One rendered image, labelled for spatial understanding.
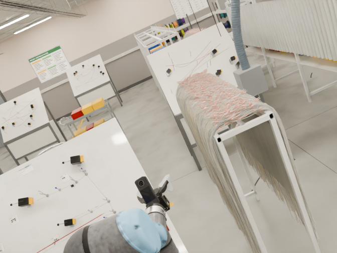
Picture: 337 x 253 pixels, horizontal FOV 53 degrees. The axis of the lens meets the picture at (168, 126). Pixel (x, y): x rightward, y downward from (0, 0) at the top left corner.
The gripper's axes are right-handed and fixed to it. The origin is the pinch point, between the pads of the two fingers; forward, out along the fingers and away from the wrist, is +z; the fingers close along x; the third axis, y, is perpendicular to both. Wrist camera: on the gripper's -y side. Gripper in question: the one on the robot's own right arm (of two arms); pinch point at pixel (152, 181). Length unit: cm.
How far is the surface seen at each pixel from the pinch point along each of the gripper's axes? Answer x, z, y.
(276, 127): 61, 52, 32
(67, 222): -64, 36, 13
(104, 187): -42, 53, 12
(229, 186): 21, 56, 53
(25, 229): -89, 40, 6
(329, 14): 195, 255, 46
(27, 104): -347, 683, -30
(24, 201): -79, 42, -8
